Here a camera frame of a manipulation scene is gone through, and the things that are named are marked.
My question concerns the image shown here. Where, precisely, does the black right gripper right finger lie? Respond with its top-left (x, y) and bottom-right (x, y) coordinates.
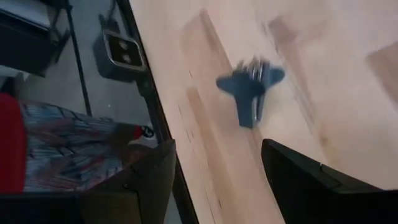
top-left (261, 139), bottom-right (398, 224)

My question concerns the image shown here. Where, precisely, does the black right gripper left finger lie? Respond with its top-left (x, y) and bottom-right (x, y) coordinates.
top-left (0, 139), bottom-right (177, 224)

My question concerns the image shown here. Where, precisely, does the dark staple remover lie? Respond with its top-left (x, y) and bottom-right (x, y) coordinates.
top-left (216, 57), bottom-right (286, 129)

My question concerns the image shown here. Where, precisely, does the patterned fabric item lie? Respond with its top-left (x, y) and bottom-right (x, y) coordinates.
top-left (0, 92), bottom-right (155, 194)

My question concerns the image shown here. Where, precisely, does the thin black pole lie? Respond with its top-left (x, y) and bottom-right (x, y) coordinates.
top-left (63, 6), bottom-right (93, 116)

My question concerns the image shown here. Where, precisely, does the grey power outlet box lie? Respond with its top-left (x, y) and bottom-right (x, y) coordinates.
top-left (92, 14), bottom-right (149, 82)

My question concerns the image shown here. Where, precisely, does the black equipment box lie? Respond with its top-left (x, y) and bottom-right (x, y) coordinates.
top-left (0, 0), bottom-right (72, 78)

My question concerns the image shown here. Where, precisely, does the black table frame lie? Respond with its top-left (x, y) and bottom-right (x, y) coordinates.
top-left (116, 0), bottom-right (200, 224)

